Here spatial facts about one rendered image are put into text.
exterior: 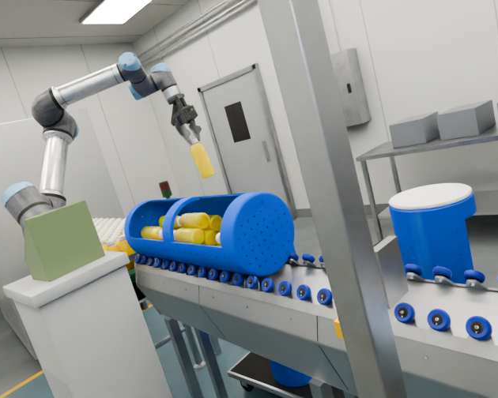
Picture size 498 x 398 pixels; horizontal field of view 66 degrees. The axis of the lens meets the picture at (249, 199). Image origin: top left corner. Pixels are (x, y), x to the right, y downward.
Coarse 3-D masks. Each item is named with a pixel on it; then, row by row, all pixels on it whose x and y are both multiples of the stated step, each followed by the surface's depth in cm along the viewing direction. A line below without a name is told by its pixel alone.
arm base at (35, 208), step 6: (36, 204) 131; (42, 204) 132; (48, 204) 135; (24, 210) 129; (30, 210) 129; (36, 210) 128; (42, 210) 128; (48, 210) 129; (18, 216) 129; (24, 216) 128; (30, 216) 127; (18, 222) 130; (24, 222) 127; (24, 228) 126; (24, 234) 126
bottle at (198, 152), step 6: (192, 144) 172; (198, 144) 172; (192, 150) 172; (198, 150) 171; (204, 150) 173; (192, 156) 174; (198, 156) 171; (204, 156) 172; (198, 162) 172; (204, 162) 172; (210, 162) 175; (198, 168) 174; (204, 168) 173; (210, 168) 174; (204, 174) 173; (210, 174) 173
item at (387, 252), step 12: (384, 240) 97; (396, 240) 98; (384, 252) 94; (396, 252) 97; (384, 264) 94; (396, 264) 97; (384, 276) 94; (396, 276) 97; (384, 288) 94; (396, 288) 97; (408, 288) 101; (396, 300) 97
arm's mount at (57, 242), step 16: (64, 208) 127; (80, 208) 131; (32, 224) 120; (48, 224) 123; (64, 224) 127; (80, 224) 131; (32, 240) 120; (48, 240) 123; (64, 240) 126; (80, 240) 130; (96, 240) 134; (32, 256) 124; (48, 256) 122; (64, 256) 126; (80, 256) 130; (96, 256) 134; (32, 272) 129; (48, 272) 122; (64, 272) 125
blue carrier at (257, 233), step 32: (256, 192) 129; (128, 224) 183; (224, 224) 123; (256, 224) 126; (288, 224) 136; (160, 256) 169; (192, 256) 143; (224, 256) 126; (256, 256) 126; (288, 256) 135
